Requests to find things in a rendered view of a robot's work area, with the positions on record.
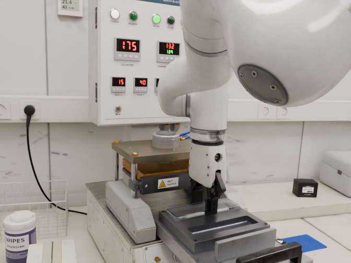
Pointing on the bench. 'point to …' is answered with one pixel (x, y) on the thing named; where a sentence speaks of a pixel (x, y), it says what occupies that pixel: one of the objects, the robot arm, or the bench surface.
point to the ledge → (291, 201)
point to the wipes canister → (19, 235)
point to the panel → (158, 253)
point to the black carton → (305, 188)
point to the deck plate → (172, 201)
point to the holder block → (212, 228)
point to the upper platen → (156, 167)
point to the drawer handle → (275, 254)
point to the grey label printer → (337, 170)
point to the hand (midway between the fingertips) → (203, 202)
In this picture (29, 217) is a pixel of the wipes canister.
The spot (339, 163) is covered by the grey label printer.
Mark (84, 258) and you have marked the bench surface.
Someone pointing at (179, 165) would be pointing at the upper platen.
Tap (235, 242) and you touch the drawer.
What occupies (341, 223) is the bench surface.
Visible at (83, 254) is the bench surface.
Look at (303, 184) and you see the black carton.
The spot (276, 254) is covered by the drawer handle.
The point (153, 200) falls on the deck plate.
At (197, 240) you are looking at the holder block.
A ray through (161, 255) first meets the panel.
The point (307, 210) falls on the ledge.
